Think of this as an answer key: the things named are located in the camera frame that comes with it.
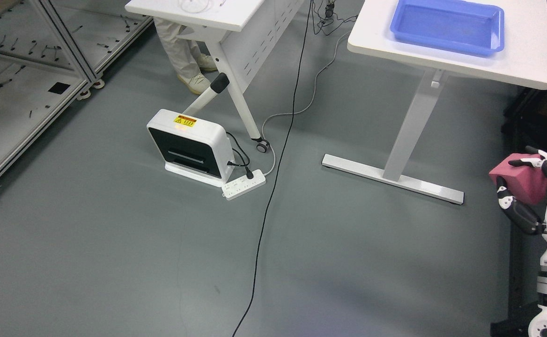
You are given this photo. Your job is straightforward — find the pink block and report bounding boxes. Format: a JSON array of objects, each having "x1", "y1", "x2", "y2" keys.
[{"x1": 489, "y1": 153, "x2": 547, "y2": 205}]

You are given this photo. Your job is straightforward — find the white desk with tray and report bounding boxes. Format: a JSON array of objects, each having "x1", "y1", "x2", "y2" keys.
[{"x1": 321, "y1": 0, "x2": 547, "y2": 205}]

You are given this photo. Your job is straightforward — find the blue tray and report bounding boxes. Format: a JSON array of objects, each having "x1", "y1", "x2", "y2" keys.
[{"x1": 390, "y1": 0, "x2": 505, "y2": 57}]

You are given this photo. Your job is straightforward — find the white power strip centre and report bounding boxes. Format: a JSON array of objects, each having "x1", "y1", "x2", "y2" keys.
[{"x1": 222, "y1": 170, "x2": 266, "y2": 200}]

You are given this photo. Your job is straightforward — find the white folding table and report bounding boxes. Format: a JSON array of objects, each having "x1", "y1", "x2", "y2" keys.
[{"x1": 125, "y1": 0, "x2": 302, "y2": 152}]

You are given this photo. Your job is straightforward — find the white box appliance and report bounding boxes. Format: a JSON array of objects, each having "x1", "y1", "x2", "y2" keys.
[{"x1": 147, "y1": 109, "x2": 234, "y2": 187}]

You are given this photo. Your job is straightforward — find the person legs beige trousers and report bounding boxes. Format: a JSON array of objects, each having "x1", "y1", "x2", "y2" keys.
[{"x1": 153, "y1": 17, "x2": 218, "y2": 95}]

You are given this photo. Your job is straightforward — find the black shelf frame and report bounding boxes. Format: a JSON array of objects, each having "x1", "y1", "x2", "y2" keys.
[{"x1": 490, "y1": 89, "x2": 547, "y2": 337}]

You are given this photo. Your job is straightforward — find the grey cable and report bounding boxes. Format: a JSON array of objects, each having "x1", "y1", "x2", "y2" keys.
[{"x1": 260, "y1": 28, "x2": 354, "y2": 176}]

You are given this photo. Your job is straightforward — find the long black cable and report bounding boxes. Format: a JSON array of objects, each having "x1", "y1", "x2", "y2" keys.
[{"x1": 231, "y1": 0, "x2": 314, "y2": 337}]

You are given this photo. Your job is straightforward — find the aluminium frame shelf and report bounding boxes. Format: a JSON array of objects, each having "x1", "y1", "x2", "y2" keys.
[{"x1": 0, "y1": 0, "x2": 152, "y2": 176}]

